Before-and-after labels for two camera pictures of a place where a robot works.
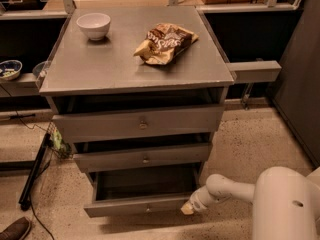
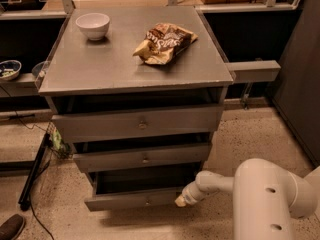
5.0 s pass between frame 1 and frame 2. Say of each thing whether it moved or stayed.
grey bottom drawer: moved
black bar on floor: stayed
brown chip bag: stayed
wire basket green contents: stayed
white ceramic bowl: stayed
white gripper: moved
